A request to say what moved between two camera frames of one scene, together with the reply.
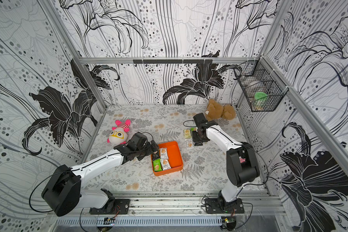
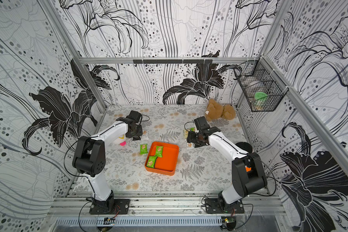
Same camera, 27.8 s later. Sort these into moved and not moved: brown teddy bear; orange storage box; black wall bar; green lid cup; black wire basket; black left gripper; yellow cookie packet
Moved: orange storage box; black left gripper
Not moved: yellow cookie packet; brown teddy bear; black wall bar; green lid cup; black wire basket
